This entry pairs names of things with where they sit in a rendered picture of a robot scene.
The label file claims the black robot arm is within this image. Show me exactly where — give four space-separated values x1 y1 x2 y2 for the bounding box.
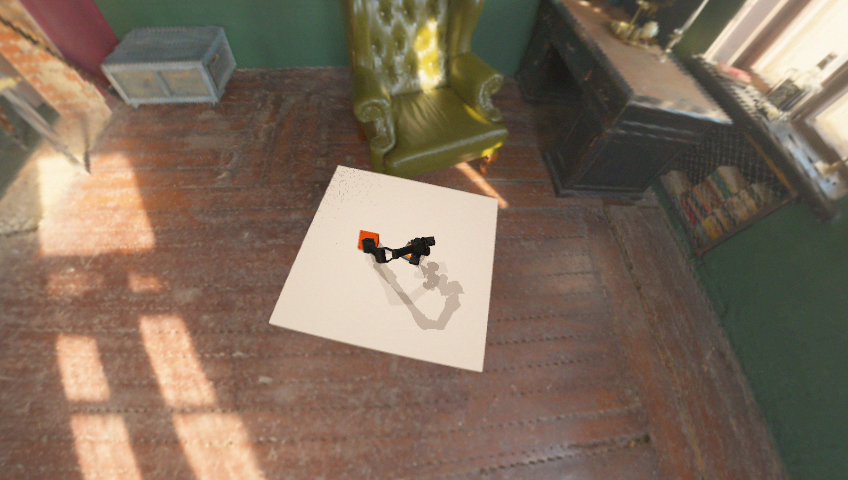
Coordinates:
361 236 436 264

